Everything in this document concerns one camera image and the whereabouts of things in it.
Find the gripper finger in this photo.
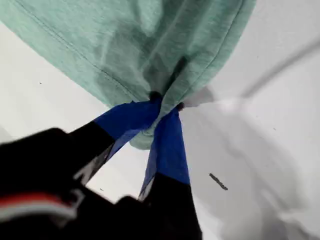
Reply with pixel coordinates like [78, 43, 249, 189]
[68, 91, 164, 185]
[138, 102, 203, 240]

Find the pale green T-shirt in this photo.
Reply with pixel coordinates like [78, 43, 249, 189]
[0, 0, 258, 151]

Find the red and white servo wire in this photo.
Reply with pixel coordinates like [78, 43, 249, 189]
[0, 192, 81, 228]

